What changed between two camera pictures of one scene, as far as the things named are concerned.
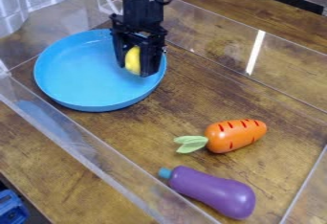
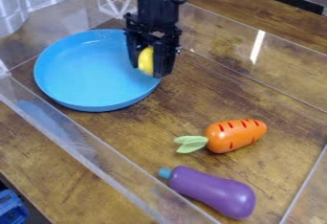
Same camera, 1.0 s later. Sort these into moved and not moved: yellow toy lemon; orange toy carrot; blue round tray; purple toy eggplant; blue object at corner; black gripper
Moved: black gripper; yellow toy lemon
Not moved: purple toy eggplant; blue object at corner; blue round tray; orange toy carrot
